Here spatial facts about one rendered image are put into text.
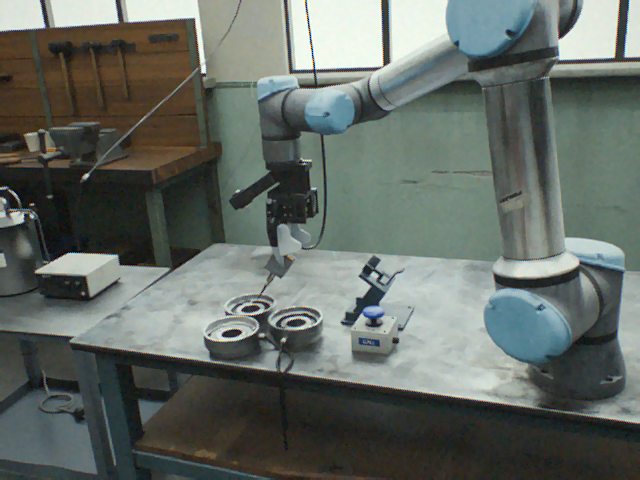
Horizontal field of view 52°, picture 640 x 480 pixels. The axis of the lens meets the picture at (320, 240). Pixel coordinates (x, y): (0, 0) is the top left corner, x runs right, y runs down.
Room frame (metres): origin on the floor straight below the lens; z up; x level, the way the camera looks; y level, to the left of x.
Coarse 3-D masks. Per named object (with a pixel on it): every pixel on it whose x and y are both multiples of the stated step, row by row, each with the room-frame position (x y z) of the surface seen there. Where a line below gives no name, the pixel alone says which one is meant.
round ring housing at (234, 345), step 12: (216, 324) 1.15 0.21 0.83; (228, 324) 1.15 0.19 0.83; (240, 324) 1.15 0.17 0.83; (252, 324) 1.15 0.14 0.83; (204, 336) 1.09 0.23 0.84; (216, 336) 1.11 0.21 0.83; (228, 336) 1.13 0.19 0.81; (240, 336) 1.10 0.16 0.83; (252, 336) 1.08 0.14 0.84; (216, 348) 1.07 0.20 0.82; (228, 348) 1.06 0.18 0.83; (240, 348) 1.07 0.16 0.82; (252, 348) 1.09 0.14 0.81
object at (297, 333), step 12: (276, 312) 1.17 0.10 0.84; (288, 312) 1.19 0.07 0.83; (300, 312) 1.19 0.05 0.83; (312, 312) 1.18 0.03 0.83; (288, 324) 1.15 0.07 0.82; (300, 324) 1.16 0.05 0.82; (276, 336) 1.10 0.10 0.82; (288, 336) 1.09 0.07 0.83; (300, 336) 1.09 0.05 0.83; (312, 336) 1.10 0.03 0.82
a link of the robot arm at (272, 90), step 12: (264, 84) 1.19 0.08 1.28; (276, 84) 1.18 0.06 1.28; (288, 84) 1.19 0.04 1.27; (264, 96) 1.19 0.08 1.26; (276, 96) 1.18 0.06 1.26; (264, 108) 1.19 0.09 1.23; (276, 108) 1.17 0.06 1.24; (264, 120) 1.20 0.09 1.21; (276, 120) 1.18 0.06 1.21; (264, 132) 1.20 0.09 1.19; (276, 132) 1.19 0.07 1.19; (288, 132) 1.19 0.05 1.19; (300, 132) 1.21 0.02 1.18
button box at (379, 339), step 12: (360, 324) 1.08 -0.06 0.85; (372, 324) 1.07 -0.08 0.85; (384, 324) 1.08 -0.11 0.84; (396, 324) 1.10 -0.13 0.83; (360, 336) 1.06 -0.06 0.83; (372, 336) 1.05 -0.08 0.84; (384, 336) 1.04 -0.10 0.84; (396, 336) 1.09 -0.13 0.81; (360, 348) 1.06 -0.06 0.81; (372, 348) 1.05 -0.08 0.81; (384, 348) 1.04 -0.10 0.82
